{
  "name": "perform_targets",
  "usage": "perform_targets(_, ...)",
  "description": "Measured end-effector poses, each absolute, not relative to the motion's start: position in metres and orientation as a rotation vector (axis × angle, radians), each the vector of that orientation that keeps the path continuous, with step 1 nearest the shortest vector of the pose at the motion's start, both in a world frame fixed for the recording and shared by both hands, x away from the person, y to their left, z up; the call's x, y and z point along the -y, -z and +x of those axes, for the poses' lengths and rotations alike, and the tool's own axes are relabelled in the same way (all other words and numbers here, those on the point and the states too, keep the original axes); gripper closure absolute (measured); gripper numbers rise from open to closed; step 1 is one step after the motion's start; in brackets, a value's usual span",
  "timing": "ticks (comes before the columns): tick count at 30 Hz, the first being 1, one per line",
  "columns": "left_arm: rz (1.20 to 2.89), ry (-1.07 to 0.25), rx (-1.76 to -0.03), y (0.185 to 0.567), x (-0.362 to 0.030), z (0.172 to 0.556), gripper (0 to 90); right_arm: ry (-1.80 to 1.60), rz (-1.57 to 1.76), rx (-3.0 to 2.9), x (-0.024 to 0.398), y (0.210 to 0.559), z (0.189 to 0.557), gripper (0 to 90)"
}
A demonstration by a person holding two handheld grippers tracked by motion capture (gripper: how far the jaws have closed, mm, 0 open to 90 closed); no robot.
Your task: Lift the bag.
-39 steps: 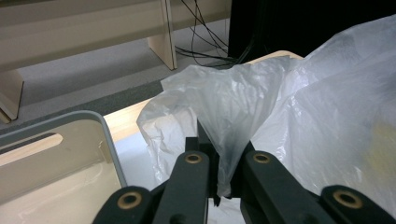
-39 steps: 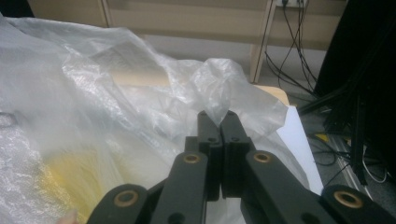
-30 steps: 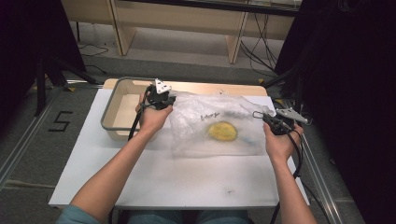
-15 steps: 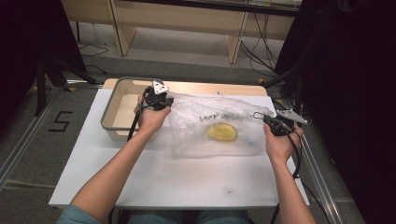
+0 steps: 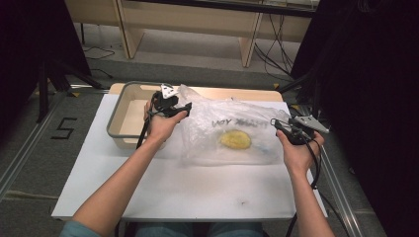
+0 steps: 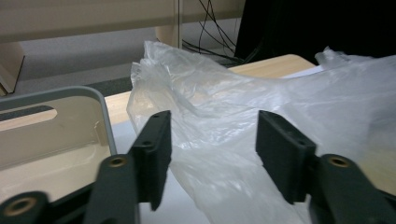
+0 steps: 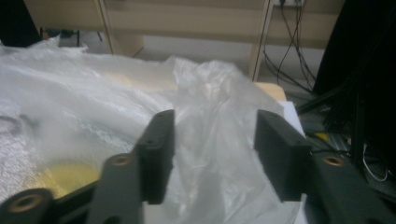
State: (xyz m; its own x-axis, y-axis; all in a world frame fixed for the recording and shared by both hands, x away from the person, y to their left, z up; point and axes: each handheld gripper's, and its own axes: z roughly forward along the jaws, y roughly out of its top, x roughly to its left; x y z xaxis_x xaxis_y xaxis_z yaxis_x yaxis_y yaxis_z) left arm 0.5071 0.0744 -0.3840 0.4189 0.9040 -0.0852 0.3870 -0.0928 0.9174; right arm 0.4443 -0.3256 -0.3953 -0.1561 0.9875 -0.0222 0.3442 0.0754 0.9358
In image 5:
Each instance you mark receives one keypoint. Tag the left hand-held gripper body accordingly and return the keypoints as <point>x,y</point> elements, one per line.
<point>166,100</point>

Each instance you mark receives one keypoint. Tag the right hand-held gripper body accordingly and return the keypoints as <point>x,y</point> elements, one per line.
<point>298,135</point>

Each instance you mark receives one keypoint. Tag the clear plastic bag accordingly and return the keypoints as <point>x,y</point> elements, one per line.
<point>204,138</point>

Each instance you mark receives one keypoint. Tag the beige basket with grey rim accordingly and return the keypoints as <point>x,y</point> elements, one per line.
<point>113,125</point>

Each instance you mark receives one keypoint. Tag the person's right hand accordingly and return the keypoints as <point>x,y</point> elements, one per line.
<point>298,158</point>

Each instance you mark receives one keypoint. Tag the person's left hand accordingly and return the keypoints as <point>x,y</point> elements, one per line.
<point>159,126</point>

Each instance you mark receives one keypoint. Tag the black metal stand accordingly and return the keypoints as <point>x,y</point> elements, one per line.
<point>42,92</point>
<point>314,95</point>

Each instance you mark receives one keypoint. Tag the black curtain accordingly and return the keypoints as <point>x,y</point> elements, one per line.
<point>29,39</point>
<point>369,98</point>

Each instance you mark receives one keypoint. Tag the white board sheet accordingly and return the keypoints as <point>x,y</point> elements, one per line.
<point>197,191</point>

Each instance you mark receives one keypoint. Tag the light wooden shelf unit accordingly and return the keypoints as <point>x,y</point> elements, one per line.
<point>184,19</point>

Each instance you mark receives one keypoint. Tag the person's grey-blue sleeve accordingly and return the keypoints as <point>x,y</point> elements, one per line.
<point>75,230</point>

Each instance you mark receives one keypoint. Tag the aluminium floor rail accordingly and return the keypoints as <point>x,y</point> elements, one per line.
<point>29,144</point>
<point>339,197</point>

